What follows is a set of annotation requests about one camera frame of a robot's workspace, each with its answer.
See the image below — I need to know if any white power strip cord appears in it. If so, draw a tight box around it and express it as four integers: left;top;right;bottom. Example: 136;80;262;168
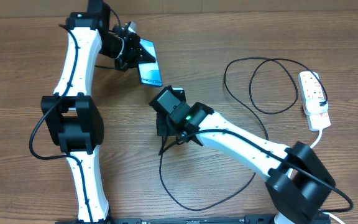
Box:
286;129;346;224

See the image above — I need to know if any white charger adapter plug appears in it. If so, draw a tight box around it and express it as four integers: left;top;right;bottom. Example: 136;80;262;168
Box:
303;98;329;115

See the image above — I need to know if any white power strip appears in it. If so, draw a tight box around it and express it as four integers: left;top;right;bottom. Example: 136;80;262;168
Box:
298;71;331;131

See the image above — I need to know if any Samsung Galaxy smartphone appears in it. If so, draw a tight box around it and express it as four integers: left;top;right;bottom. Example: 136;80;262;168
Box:
138;39;163;87

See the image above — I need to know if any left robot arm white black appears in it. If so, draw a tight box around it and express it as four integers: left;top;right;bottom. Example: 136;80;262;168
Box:
29;0;163;223

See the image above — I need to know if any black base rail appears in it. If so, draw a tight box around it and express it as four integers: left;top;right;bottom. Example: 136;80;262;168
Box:
54;213;332;224

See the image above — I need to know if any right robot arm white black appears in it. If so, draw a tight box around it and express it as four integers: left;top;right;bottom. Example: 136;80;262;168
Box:
149;86;336;223

